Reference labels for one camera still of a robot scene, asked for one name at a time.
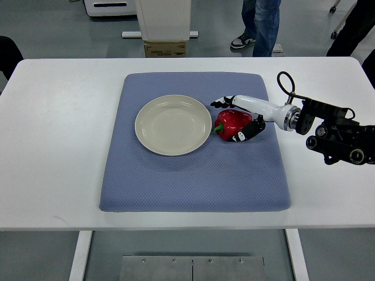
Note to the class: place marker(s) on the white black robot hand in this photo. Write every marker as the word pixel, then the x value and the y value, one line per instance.
pixel 262 111

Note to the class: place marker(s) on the red bell pepper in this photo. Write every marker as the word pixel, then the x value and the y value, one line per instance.
pixel 230 122

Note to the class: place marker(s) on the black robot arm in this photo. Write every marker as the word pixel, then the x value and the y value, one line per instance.
pixel 337 137

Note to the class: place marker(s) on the silver floor plate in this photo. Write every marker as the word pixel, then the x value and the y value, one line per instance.
pixel 277 49

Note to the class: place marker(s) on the cream round plate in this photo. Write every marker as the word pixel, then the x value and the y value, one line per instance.
pixel 173 125

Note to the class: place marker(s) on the blue quilted mat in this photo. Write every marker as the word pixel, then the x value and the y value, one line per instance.
pixel 218 177

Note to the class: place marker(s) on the person in jeans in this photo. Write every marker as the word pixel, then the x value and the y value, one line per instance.
pixel 261 24

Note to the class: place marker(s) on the person in black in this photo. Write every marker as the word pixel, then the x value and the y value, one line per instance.
pixel 357 26

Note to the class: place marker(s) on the white table leg right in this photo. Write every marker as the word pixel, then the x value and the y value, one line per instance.
pixel 296 255

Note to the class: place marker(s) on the white table leg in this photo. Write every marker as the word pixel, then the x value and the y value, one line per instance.
pixel 296 255
pixel 80 258

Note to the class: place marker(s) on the cardboard box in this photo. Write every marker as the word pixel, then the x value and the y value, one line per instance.
pixel 173 49

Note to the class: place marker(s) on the white table column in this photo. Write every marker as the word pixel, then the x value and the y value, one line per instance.
pixel 163 21

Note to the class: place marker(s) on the white cabinet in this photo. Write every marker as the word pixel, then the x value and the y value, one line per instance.
pixel 98 8

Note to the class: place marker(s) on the white table leg left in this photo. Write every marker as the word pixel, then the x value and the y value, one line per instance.
pixel 80 258

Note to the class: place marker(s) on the black office chair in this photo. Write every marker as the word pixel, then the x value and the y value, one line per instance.
pixel 10 56

